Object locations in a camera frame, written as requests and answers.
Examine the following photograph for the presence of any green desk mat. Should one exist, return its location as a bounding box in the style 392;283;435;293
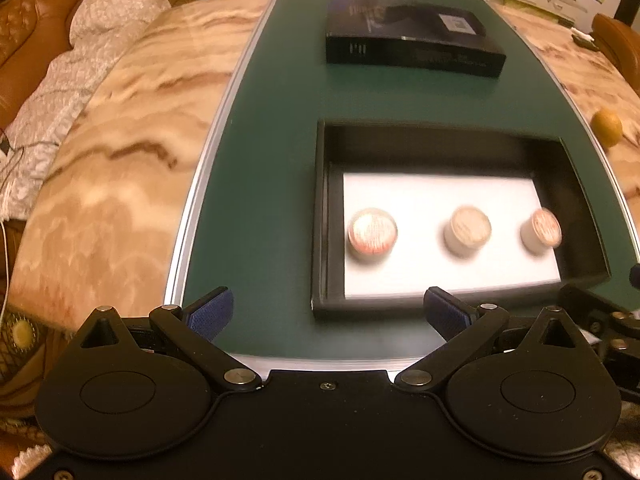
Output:
171;0;639;366

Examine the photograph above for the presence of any black remote control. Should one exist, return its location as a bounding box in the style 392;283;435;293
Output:
572;35;600;52

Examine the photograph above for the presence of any brown leather sofa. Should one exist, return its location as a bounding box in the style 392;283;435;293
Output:
1;0;192;128

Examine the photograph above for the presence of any orange fruit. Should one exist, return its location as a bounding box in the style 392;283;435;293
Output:
590;108;624;150

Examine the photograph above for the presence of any brown leather armchair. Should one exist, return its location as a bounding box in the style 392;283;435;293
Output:
591;13;640;93

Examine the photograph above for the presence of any black box tray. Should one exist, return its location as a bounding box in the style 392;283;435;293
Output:
311;122;611;316

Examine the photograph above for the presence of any foil-lid cup with red rim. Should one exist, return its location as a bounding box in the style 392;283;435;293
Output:
346;208;398;261

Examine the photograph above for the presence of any dark blue box lid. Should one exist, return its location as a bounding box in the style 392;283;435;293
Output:
326;0;506;78

